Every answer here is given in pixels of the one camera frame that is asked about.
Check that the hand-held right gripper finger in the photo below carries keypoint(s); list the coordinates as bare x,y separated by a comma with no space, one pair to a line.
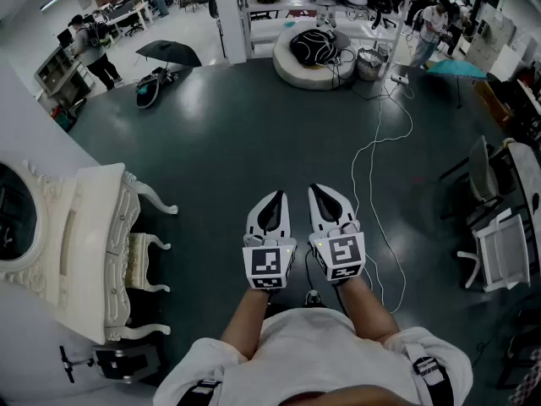
344,212
316,214

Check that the grey open cabinet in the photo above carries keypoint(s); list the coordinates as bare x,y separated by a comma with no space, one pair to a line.
59,76

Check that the cardboard box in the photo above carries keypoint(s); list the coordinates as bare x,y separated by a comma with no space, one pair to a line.
494,102

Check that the checkered cloth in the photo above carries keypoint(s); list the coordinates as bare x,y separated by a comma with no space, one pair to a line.
530,387

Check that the grey office chair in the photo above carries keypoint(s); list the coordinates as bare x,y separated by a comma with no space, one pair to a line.
482,176

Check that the white power strip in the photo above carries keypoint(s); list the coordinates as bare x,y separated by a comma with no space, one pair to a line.
399,79

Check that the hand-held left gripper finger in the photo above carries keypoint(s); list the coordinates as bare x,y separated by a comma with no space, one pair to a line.
285,222
255,218

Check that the mesh wastebasket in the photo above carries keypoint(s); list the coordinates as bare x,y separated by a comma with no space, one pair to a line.
371,64

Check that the person's white t-shirt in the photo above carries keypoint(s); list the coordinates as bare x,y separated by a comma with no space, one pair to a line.
313,353

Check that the white ornate dressing table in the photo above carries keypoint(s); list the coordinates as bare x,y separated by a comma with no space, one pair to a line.
91,243

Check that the black backpack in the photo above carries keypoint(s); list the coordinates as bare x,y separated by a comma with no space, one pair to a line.
315,47

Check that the black umbrella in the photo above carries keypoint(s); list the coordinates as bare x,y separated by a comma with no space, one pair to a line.
169,52

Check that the white office desk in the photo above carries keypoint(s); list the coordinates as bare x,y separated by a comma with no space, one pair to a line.
127,13

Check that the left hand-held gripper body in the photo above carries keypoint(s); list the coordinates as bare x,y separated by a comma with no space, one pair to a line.
267,264

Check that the cream floral cushioned stool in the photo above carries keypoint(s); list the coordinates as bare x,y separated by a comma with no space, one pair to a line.
137,260

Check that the person's right forearm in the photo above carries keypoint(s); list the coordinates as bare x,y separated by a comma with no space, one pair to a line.
367,315

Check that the white mesh chair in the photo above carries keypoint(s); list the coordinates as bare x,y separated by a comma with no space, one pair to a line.
505,248

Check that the white shelf rack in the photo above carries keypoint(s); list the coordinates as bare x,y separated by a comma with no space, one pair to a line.
270,17

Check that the person's right shoe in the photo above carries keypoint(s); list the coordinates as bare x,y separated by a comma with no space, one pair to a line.
315,297

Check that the round white cushion bed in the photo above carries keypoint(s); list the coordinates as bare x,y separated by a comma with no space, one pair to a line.
296,72

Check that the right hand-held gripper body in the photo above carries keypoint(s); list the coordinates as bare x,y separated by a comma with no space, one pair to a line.
343,254

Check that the teal umbrella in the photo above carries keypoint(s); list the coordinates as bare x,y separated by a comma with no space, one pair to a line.
456,70

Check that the person's left forearm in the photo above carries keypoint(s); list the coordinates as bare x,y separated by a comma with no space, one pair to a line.
245,324

